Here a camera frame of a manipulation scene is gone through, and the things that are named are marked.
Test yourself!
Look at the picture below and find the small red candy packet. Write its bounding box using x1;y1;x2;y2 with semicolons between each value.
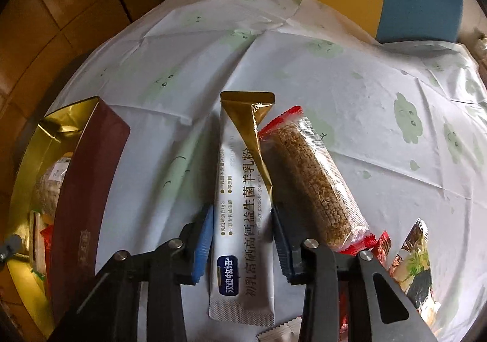
371;231;391;268

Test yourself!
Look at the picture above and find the pink white snack packet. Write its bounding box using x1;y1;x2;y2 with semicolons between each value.
257;316;302;342

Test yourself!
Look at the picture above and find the red snack packet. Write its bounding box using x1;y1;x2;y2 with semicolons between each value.
40;225;54;298

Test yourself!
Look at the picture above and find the white gold milk powder sachet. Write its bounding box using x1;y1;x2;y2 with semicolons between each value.
209;91;275;327

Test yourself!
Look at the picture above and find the gold and maroon tin box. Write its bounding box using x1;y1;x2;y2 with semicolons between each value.
7;97;130;340

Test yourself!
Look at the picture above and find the grain bar red-ended packet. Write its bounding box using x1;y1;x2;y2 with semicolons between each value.
258;105;377;256

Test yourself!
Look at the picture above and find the clear orange nut packet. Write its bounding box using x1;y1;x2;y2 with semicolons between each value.
34;152;73;218

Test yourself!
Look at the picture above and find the wafer biscuit packet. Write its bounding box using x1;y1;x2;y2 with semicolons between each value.
29;211;48;280

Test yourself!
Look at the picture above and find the yellow black snack packet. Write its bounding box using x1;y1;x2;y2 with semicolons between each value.
389;218;441;328

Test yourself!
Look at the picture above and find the white green-patterned tablecloth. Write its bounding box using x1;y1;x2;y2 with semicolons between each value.
53;0;486;341

